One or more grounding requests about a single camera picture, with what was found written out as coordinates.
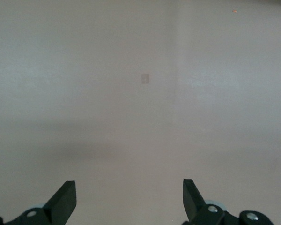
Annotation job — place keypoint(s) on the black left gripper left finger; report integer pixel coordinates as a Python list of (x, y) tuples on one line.
[(61, 201)]

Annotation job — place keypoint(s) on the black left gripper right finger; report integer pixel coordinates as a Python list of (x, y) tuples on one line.
[(194, 204)]

